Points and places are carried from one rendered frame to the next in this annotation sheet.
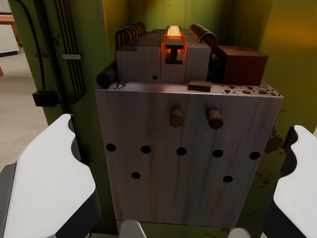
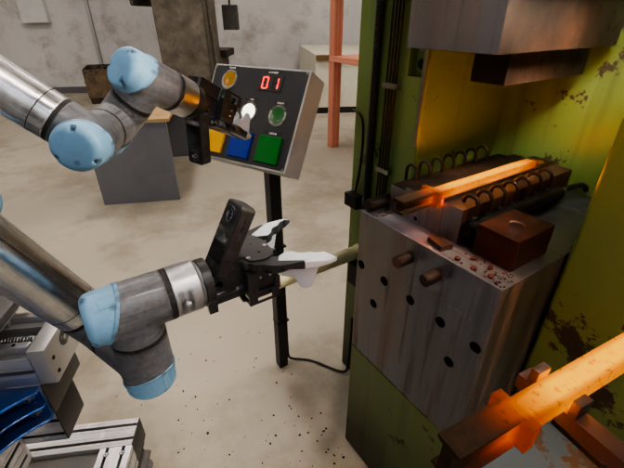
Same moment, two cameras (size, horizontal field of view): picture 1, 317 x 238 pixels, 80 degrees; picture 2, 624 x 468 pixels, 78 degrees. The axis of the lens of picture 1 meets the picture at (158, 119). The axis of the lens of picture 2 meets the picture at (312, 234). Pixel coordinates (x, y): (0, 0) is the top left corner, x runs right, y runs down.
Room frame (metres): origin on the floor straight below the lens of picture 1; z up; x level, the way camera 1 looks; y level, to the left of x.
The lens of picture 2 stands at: (-0.23, -0.47, 1.33)
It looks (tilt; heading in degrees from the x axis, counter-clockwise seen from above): 30 degrees down; 53
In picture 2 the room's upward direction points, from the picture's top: straight up
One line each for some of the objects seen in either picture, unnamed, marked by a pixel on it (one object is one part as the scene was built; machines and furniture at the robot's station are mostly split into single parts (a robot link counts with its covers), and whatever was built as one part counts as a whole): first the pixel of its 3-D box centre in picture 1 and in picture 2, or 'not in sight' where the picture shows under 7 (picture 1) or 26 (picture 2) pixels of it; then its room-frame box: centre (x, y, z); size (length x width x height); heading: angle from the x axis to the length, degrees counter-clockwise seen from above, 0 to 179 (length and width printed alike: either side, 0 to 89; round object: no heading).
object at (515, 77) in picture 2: not in sight; (533, 62); (0.67, -0.04, 1.24); 0.30 x 0.07 x 0.06; 177
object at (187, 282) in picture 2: not in sight; (187, 288); (-0.11, 0.00, 0.98); 0.08 x 0.05 x 0.08; 87
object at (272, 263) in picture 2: not in sight; (277, 261); (0.02, -0.04, 1.00); 0.09 x 0.05 x 0.02; 141
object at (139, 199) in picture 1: (177, 119); (480, 284); (0.64, -0.07, 0.69); 0.56 x 0.38 x 0.45; 177
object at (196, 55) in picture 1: (165, 46); (481, 188); (0.63, -0.02, 0.96); 0.42 x 0.20 x 0.09; 177
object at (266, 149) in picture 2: not in sight; (268, 149); (0.29, 0.42, 1.01); 0.07 x 0.05 x 0.07; 112
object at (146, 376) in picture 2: not in sight; (139, 353); (-0.19, 0.02, 0.88); 0.11 x 0.08 x 0.11; 108
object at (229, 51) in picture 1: (236, 63); (513, 239); (0.47, -0.19, 0.95); 0.12 x 0.09 x 0.07; 177
